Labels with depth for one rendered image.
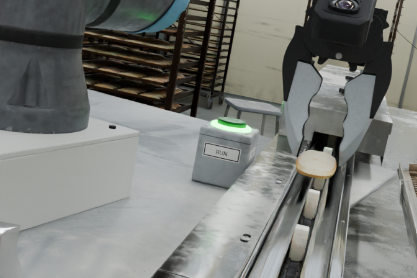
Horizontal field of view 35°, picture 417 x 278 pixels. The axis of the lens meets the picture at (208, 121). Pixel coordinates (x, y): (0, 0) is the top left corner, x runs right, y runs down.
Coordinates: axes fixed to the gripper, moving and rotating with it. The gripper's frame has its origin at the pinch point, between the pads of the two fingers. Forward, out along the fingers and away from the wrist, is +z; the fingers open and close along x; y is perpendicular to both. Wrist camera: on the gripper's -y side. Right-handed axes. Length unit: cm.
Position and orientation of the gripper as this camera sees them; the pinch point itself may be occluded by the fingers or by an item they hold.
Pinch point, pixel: (319, 149)
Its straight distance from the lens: 62.9
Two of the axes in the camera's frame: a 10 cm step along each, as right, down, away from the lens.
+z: -1.7, 9.7, 1.7
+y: 2.3, -1.3, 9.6
